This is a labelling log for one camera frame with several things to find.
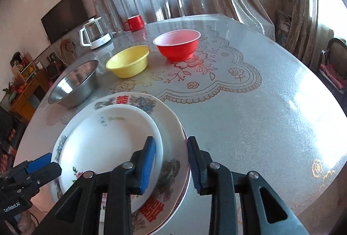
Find wooden cabinet with clutter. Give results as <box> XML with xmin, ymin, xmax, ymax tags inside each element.
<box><xmin>8</xmin><ymin>68</ymin><xmax>51</xmax><ymax>123</ymax></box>

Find white glass electric kettle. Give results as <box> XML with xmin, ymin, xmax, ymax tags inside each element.
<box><xmin>79</xmin><ymin>17</ymin><xmax>113</xmax><ymax>50</ymax></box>

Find black armchair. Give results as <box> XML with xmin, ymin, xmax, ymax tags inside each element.
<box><xmin>0</xmin><ymin>106</ymin><xmax>26</xmax><ymax>165</ymax></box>

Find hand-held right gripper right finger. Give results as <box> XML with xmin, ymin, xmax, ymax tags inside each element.
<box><xmin>187</xmin><ymin>136</ymin><xmax>309</xmax><ymax>235</ymax></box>

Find black wall television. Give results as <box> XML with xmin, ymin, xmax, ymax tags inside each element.
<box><xmin>41</xmin><ymin>0</ymin><xmax>89</xmax><ymax>44</ymax></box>

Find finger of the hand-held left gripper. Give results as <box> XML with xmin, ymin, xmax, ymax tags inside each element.
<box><xmin>26</xmin><ymin>153</ymin><xmax>52</xmax><ymax>174</ymax></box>
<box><xmin>27</xmin><ymin>162</ymin><xmax>62</xmax><ymax>189</ymax></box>

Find wooden chair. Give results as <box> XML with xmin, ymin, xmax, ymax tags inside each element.
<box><xmin>59</xmin><ymin>39</ymin><xmax>78</xmax><ymax>65</ymax></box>

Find red mug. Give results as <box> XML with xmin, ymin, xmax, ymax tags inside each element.
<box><xmin>124</xmin><ymin>15</ymin><xmax>145</xmax><ymax>32</ymax></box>

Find stainless steel bowl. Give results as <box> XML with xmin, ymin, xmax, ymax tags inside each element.
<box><xmin>48</xmin><ymin>60</ymin><xmax>99</xmax><ymax>108</ymax></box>

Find dark chair with red cushion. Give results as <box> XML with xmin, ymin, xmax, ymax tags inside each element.
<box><xmin>318</xmin><ymin>38</ymin><xmax>347</xmax><ymax>95</ymax></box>

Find yellow plastic bowl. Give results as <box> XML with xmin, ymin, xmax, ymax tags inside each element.
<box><xmin>105</xmin><ymin>45</ymin><xmax>150</xmax><ymax>79</ymax></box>

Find patterned cloth bundle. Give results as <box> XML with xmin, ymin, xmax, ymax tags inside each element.
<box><xmin>276</xmin><ymin>10</ymin><xmax>293</xmax><ymax>47</ymax></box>

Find person's left hand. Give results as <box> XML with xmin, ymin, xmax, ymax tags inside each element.
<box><xmin>17</xmin><ymin>209</ymin><xmax>35</xmax><ymax>235</ymax></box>

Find red plastic bowl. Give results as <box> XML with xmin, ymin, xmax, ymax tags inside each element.
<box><xmin>153</xmin><ymin>29</ymin><xmax>201</xmax><ymax>62</ymax></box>

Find black speaker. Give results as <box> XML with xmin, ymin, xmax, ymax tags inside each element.
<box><xmin>46</xmin><ymin>60</ymin><xmax>59</xmax><ymax>80</ymax></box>

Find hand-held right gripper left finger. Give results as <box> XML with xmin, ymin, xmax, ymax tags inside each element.
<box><xmin>35</xmin><ymin>136</ymin><xmax>157</xmax><ymax>235</ymax></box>

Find white plate purple floral rim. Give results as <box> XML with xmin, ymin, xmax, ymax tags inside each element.
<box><xmin>177</xmin><ymin>127</ymin><xmax>191</xmax><ymax>199</ymax></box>

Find white plate with pink roses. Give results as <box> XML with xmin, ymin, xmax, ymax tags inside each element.
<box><xmin>58</xmin><ymin>104</ymin><xmax>164</xmax><ymax>214</ymax></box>

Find sheer grey side curtain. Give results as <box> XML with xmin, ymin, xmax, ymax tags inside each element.
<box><xmin>282</xmin><ymin>0</ymin><xmax>334</xmax><ymax>68</ymax></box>

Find wooden desktop shelf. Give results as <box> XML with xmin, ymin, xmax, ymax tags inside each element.
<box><xmin>10</xmin><ymin>52</ymin><xmax>37</xmax><ymax>81</ymax></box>

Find potted green plant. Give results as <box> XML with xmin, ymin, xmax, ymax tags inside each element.
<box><xmin>3</xmin><ymin>82</ymin><xmax>17</xmax><ymax>101</ymax></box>

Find white plate with red characters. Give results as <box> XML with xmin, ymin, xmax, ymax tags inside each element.
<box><xmin>51</xmin><ymin>92</ymin><xmax>189</xmax><ymax>231</ymax></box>

